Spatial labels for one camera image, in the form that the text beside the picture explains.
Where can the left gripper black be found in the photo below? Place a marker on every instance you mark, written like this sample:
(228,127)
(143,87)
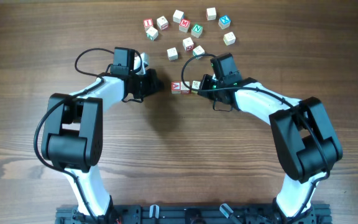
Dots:
(156,85)

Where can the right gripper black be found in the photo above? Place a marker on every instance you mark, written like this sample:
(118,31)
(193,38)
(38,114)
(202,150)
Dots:
(206,81)

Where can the yellow-sided picture block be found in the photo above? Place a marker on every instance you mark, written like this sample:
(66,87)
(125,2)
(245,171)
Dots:
(195,86)

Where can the dark red sided block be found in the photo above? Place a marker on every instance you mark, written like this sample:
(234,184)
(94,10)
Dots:
(185,88)

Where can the red A letter block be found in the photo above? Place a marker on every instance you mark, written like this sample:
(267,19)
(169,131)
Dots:
(175,87)

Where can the teal-sided picture block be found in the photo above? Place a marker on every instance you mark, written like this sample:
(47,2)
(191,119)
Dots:
(152,33)

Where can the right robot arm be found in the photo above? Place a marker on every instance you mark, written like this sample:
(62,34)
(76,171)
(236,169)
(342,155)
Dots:
(306,143)

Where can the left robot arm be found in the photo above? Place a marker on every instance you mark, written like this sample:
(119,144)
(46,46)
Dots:
(69,137)

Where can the plain wooden picture block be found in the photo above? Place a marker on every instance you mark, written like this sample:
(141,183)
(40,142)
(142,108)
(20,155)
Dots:
(172,53)

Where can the green-sided picture block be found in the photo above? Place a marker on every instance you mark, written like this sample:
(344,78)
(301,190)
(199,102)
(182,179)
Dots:
(198,52)

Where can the red O sided block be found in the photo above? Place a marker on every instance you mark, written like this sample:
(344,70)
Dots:
(188,44)

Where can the yellow-sided block right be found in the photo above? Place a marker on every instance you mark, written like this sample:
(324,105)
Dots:
(229,38)

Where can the green N letter block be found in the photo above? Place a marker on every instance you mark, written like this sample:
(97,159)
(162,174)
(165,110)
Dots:
(197,30)

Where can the red I letter block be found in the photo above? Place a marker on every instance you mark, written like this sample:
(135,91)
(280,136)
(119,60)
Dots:
(148,23)

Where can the red-sided picture block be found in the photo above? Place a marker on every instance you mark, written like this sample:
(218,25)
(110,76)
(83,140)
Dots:
(162,23)

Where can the red M letter block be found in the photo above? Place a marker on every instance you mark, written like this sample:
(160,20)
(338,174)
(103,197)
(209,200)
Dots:
(184,25)

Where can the blue X letter block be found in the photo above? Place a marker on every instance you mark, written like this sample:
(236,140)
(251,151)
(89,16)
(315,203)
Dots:
(224,22)

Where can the plain top block blue side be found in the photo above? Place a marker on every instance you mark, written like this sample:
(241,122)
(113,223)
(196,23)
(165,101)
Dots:
(178,16)

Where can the plain wooden block top right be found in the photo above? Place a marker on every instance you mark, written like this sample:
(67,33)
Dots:
(211,13)

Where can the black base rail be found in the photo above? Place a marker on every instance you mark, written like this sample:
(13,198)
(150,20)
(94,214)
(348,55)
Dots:
(252,213)

